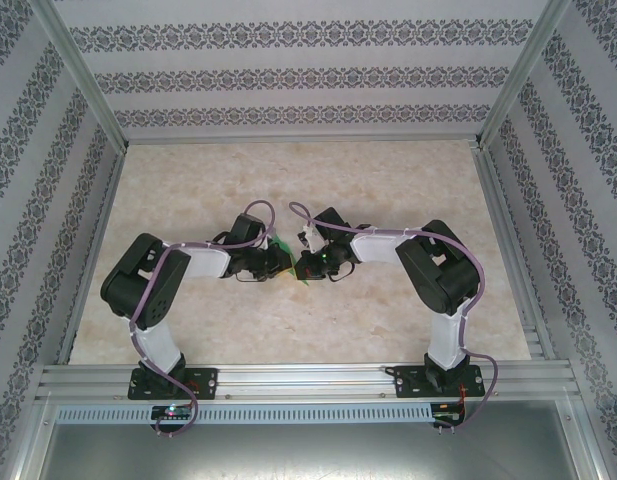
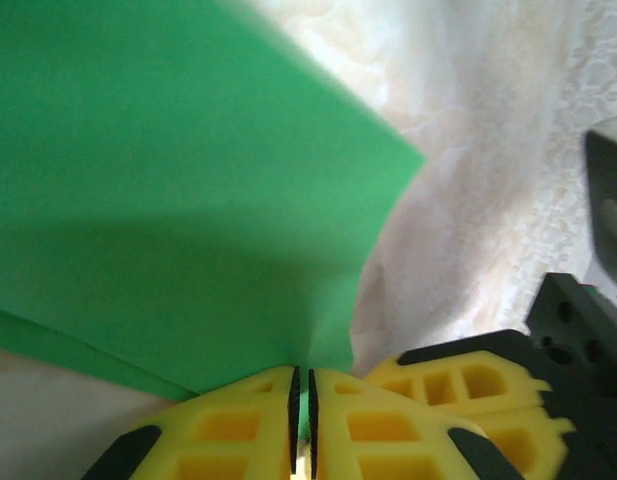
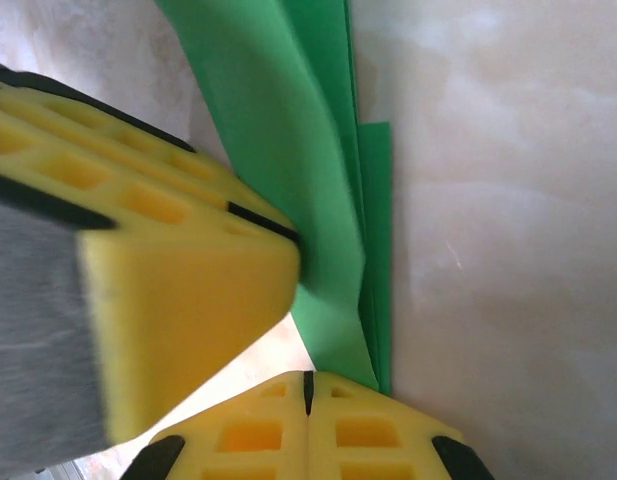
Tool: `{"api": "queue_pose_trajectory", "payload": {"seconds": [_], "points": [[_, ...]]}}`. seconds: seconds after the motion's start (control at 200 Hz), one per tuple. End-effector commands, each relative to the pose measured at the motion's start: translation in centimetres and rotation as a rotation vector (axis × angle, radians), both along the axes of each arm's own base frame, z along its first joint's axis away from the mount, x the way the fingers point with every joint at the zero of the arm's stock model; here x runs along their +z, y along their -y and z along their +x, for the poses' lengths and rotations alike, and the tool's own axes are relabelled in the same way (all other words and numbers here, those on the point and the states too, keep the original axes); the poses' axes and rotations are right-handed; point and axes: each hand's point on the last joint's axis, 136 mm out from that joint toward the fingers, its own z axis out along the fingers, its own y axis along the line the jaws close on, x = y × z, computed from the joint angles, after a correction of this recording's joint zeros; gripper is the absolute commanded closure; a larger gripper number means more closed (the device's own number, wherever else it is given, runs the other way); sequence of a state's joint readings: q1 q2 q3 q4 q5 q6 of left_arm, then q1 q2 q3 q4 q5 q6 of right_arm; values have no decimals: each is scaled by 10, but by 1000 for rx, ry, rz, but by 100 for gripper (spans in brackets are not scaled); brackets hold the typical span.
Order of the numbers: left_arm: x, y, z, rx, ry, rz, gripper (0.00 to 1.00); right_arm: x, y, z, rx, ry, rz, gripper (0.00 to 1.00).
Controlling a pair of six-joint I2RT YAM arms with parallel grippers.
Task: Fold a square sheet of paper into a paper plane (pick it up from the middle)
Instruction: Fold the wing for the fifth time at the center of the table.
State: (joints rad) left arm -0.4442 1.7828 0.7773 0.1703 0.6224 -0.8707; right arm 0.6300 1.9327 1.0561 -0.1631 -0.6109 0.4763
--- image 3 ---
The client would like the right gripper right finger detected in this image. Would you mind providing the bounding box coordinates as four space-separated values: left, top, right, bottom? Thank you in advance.
307 370 497 480

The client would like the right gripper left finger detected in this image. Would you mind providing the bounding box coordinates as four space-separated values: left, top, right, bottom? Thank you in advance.
120 370 309 480

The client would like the green paper sheet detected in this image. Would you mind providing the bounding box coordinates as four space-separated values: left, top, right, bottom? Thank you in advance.
152 0 393 394

